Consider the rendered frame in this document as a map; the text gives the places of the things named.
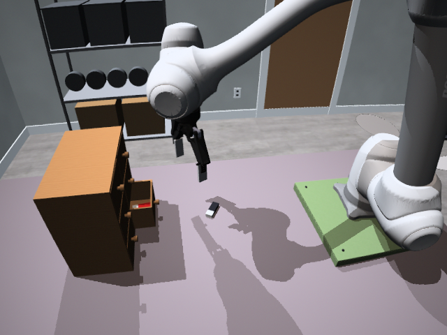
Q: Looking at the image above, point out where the dark brown drawer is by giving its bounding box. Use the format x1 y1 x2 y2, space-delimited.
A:
124 158 135 205
119 191 132 243
127 218 138 265
117 131 129 180
110 159 125 220
130 179 159 229

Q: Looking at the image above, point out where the dark brown chest of drawers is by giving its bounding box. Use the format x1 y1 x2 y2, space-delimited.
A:
33 126 134 277

